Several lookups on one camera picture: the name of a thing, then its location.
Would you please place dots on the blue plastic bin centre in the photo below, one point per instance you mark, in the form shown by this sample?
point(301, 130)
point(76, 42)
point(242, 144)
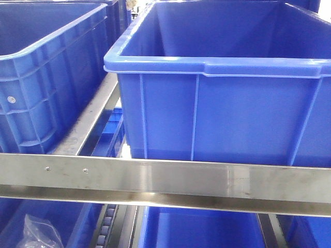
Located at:
point(180, 227)

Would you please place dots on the blue crate upper left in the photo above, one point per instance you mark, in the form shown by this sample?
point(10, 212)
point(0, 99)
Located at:
point(51, 66)

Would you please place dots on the steel divider rail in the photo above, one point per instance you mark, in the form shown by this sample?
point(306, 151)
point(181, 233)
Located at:
point(83, 134)

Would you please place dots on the blue plastic bin right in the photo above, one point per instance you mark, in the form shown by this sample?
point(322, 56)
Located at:
point(305, 231)

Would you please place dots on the upper steel shelf rail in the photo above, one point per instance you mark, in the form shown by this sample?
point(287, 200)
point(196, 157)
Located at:
point(186, 184)

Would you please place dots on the blue crate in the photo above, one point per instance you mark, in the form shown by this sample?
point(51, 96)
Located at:
point(226, 81)
point(51, 66)

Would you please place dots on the blue crate upper centre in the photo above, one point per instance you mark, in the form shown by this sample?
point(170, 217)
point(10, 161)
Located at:
point(226, 81)

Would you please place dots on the blue plastic bin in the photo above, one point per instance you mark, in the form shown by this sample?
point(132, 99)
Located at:
point(75, 222)
point(180, 227)
point(305, 231)

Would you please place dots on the blue plastic bin left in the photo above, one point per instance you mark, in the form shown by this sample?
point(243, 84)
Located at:
point(75, 222)

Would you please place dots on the clear plastic bag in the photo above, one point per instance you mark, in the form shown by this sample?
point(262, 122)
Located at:
point(39, 232)

